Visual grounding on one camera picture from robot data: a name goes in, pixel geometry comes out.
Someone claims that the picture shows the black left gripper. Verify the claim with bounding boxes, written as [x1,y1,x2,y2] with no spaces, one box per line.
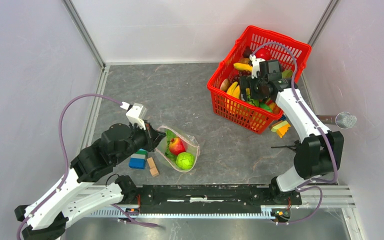
[114,117,168,164]

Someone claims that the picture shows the green toy lettuce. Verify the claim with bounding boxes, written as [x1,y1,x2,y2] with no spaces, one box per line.
[163,129,180,163]

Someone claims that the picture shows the red toy apple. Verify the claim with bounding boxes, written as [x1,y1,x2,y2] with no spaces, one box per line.
[168,137,187,156]

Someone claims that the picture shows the single yellow toy banana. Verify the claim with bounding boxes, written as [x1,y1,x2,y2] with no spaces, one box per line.
[233,62,253,72]

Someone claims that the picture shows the clear zip top bag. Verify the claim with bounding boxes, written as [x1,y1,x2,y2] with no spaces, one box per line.
[155,125,201,173]

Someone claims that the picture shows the red toy tomato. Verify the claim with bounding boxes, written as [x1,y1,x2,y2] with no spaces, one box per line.
[254,47,272,61]

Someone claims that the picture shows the green toy lime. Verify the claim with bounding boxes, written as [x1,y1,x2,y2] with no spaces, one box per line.
[175,152,195,170]

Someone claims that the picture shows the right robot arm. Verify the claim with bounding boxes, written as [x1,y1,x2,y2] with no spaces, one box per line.
[239,56,344,204]

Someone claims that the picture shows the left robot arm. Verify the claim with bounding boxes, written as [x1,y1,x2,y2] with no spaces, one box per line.
[14,122,166,240]

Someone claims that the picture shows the red plastic basket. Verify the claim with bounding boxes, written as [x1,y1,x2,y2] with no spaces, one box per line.
[207,25,312,134]

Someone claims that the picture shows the wooden cube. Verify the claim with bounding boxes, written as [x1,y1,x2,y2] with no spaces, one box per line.
[146,157,156,169]
[149,167,160,177]

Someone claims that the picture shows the yellow toy bananas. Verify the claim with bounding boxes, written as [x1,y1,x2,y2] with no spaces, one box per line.
[226,81,241,99]

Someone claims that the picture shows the dark green leafy vegetable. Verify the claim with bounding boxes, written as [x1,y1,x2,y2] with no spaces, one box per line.
[281,69,294,79]

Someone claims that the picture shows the blue green block stack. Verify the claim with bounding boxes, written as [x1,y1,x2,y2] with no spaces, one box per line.
[128,149,148,170]

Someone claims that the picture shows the brown toy potato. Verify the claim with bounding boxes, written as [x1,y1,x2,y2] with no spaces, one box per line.
[239,58,251,65]

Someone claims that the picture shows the dark purple toy fig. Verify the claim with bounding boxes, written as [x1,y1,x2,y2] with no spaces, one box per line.
[242,46,253,58]

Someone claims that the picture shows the yellow green block pile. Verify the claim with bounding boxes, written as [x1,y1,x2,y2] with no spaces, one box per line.
[270,120,291,138]

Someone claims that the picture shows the silver microphone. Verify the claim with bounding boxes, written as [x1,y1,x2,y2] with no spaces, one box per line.
[317,111,357,129]

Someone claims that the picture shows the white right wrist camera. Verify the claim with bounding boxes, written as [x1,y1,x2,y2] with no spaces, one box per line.
[249,54,266,79]

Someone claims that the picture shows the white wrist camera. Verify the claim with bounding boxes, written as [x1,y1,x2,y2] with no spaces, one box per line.
[249,54,266,79]
[120,101,148,130]

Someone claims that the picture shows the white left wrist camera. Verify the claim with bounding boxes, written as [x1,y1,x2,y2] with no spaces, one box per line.
[120,101,148,130]

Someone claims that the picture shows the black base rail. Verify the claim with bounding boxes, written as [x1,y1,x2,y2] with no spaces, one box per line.
[121,184,302,214]

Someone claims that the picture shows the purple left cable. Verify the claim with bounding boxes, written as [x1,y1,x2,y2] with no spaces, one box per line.
[16,93,127,240]

